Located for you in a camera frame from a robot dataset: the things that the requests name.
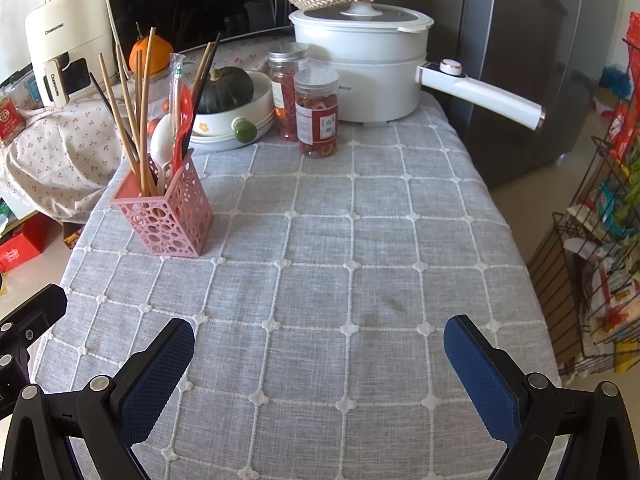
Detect white electric cooking pot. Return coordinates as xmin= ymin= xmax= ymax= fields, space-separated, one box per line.
xmin=289 ymin=1 xmax=545 ymax=132

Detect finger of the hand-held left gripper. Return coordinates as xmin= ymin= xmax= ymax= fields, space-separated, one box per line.
xmin=0 ymin=284 xmax=69 ymax=416

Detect clear lid plastic jar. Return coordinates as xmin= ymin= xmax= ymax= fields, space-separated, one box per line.
xmin=293 ymin=69 xmax=341 ymax=159

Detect grey refrigerator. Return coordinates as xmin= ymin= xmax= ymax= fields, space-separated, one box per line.
xmin=435 ymin=0 xmax=621 ymax=189

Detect assorted snack packets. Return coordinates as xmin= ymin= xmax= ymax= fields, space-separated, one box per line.
xmin=565 ymin=95 xmax=640 ymax=376

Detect cream flower print bowl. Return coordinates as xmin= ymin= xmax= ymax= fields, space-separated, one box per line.
xmin=190 ymin=71 xmax=275 ymax=153

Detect silver lid glass jar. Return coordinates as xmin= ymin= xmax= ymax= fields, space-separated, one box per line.
xmin=266 ymin=42 xmax=311 ymax=141

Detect red box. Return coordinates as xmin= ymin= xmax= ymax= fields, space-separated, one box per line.
xmin=0 ymin=212 xmax=51 ymax=274

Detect cream air fryer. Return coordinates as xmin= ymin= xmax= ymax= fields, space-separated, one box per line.
xmin=24 ymin=0 xmax=119 ymax=109

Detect bundle of wooden chopsticks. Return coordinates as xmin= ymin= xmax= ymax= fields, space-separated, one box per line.
xmin=97 ymin=26 xmax=214 ymax=197

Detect red label spice jar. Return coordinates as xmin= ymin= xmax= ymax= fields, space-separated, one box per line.
xmin=0 ymin=100 xmax=26 ymax=142

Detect plastic wrapped utensil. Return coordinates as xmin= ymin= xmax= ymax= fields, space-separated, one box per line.
xmin=169 ymin=52 xmax=185 ymax=126

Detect large orange with stem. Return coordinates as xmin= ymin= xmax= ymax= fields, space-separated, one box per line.
xmin=128 ymin=22 xmax=169 ymax=76

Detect black wire snack rack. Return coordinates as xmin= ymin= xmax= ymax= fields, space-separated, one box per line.
xmin=525 ymin=35 xmax=640 ymax=377

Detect black chopstick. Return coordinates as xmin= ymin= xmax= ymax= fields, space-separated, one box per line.
xmin=190 ymin=33 xmax=222 ymax=116
xmin=89 ymin=72 xmax=132 ymax=161

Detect green lime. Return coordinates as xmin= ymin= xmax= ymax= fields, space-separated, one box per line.
xmin=232 ymin=117 xmax=258 ymax=144

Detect red plastic spoon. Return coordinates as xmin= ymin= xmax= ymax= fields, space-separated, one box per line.
xmin=171 ymin=85 xmax=194 ymax=173

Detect grey checked tablecloth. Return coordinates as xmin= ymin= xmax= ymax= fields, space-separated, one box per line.
xmin=30 ymin=95 xmax=562 ymax=480

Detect yellow printed carton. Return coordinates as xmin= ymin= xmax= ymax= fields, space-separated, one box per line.
xmin=62 ymin=225 xmax=87 ymax=252

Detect dark lid jar blue label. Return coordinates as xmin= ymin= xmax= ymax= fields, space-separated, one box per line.
xmin=22 ymin=77 xmax=45 ymax=111

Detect white plastic spoon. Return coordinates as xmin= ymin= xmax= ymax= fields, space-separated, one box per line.
xmin=150 ymin=114 xmax=176 ymax=196

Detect black microwave oven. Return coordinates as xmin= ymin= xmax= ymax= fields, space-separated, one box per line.
xmin=103 ymin=0 xmax=301 ymax=63

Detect blue plastic bag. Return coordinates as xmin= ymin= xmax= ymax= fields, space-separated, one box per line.
xmin=600 ymin=64 xmax=634 ymax=100

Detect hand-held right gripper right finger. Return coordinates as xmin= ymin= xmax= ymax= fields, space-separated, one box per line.
xmin=442 ymin=315 xmax=640 ymax=480

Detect dark green pumpkin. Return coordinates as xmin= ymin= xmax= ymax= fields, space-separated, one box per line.
xmin=197 ymin=66 xmax=255 ymax=114

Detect pink perforated utensil holder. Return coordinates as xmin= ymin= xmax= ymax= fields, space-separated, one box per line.
xmin=110 ymin=149 xmax=214 ymax=258

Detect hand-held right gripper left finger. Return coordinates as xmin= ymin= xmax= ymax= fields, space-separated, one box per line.
xmin=10 ymin=317 xmax=196 ymax=480

